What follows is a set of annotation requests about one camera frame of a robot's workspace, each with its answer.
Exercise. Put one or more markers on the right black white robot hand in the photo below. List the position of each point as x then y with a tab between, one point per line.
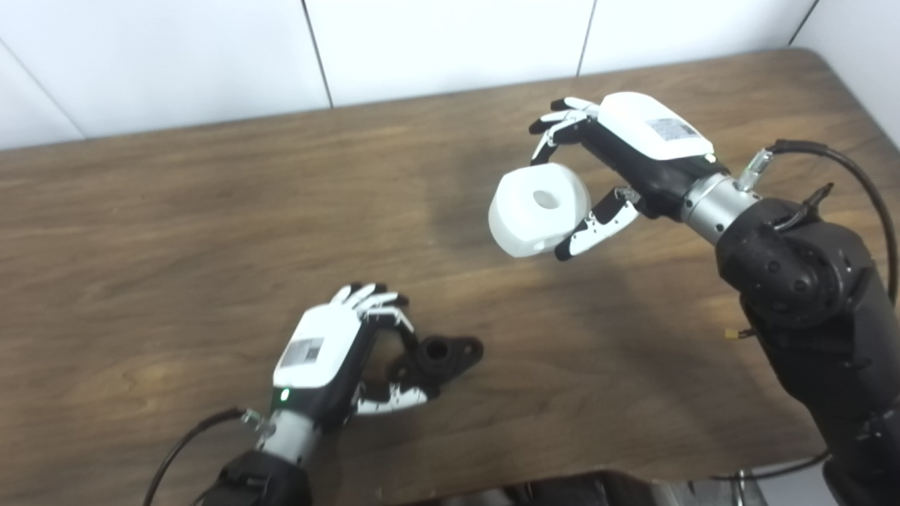
647	137

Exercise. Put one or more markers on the round white piece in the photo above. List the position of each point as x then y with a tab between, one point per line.
527	218

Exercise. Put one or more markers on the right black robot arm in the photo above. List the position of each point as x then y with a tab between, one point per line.
815	309

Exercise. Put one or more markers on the black flanged holder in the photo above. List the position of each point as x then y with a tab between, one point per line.
439	358

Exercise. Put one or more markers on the small yellow connector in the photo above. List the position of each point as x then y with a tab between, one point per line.
735	334

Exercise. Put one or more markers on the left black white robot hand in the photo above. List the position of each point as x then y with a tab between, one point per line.
320	351

